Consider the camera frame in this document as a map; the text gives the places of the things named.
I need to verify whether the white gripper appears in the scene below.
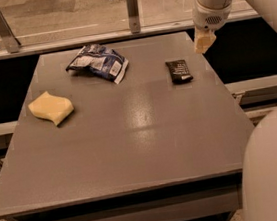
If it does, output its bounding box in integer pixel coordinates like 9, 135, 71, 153
192, 0, 232, 54

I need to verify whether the black rxbar chocolate bar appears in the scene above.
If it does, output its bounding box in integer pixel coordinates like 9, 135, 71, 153
165, 60, 193, 85

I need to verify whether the blue chip bag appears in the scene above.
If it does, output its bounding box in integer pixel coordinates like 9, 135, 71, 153
66, 44, 129, 84

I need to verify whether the yellow sponge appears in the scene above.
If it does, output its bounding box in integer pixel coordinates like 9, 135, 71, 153
28, 92, 74, 127

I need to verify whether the grey table drawer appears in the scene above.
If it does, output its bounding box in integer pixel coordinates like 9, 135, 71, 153
57, 188, 242, 221

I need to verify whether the middle metal glass bracket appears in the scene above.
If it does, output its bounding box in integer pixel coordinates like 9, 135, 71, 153
126, 0, 141, 34

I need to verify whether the metal glass bracket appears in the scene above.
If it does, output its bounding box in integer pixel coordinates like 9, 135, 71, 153
0, 10, 21, 54
126, 0, 141, 34

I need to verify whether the left metal glass bracket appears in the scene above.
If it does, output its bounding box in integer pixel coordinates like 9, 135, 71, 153
0, 10, 21, 54

